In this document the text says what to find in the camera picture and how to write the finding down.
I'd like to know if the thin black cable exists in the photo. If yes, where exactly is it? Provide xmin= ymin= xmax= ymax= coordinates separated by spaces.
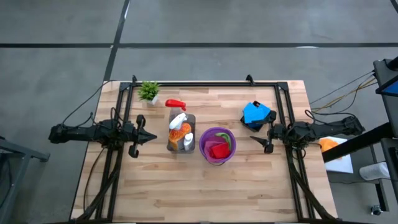
xmin=309 ymin=70 xmax=379 ymax=113

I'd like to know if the white paper sheet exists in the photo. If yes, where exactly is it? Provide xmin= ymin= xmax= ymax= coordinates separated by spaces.
xmin=320 ymin=135 xmax=354 ymax=174

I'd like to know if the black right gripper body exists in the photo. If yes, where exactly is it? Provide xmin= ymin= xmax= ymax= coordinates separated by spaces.
xmin=264 ymin=111 xmax=287 ymax=154

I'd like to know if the clear spray bottle red trigger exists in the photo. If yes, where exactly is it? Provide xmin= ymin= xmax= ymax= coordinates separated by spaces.
xmin=164 ymin=98 xmax=188 ymax=125

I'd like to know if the clear grey plastic bin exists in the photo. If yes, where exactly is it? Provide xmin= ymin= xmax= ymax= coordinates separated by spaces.
xmin=166 ymin=107 xmax=197 ymax=154

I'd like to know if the white paper roll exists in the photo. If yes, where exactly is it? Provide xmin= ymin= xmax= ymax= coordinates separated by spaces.
xmin=359 ymin=161 xmax=391 ymax=182

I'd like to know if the black mesh plastic basket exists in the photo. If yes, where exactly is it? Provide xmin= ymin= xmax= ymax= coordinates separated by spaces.
xmin=239 ymin=100 xmax=271 ymax=133

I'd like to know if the black aluminium table frame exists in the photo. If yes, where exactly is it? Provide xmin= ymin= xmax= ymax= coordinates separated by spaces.
xmin=70 ymin=74 xmax=340 ymax=223

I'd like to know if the orange object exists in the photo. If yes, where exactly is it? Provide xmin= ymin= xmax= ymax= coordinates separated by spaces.
xmin=319 ymin=138 xmax=340 ymax=153

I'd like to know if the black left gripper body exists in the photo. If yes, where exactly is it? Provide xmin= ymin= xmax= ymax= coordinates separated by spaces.
xmin=124 ymin=114 xmax=146 ymax=159

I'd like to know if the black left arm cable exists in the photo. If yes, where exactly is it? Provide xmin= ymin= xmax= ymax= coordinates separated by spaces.
xmin=61 ymin=80 xmax=118 ymax=129

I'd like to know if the blue tablet screen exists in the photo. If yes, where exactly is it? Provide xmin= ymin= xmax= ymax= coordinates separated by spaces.
xmin=375 ymin=74 xmax=398 ymax=97

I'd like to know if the white labelled plastic bottle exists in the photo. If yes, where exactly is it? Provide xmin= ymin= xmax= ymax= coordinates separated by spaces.
xmin=183 ymin=133 xmax=194 ymax=152

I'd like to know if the orange spray bottle white trigger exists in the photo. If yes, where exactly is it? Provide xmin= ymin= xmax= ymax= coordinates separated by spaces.
xmin=169 ymin=112 xmax=193 ymax=150

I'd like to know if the grey metal side table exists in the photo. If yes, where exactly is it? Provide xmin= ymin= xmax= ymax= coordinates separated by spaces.
xmin=0 ymin=133 xmax=50 ymax=218

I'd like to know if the red cloth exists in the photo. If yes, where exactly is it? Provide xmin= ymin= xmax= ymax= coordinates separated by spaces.
xmin=210 ymin=142 xmax=231 ymax=159

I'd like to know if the purple plastic bucket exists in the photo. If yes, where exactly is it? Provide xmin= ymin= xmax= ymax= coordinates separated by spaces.
xmin=198 ymin=126 xmax=237 ymax=166

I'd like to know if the small potted green plant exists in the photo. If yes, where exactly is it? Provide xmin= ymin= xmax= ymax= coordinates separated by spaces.
xmin=137 ymin=80 xmax=161 ymax=106

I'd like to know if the green microfibre cloth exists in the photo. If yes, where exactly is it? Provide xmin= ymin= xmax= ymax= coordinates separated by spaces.
xmin=216 ymin=132 xmax=233 ymax=150

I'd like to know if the black equipment stand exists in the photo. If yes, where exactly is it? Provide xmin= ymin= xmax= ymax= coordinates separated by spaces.
xmin=322 ymin=55 xmax=398 ymax=212

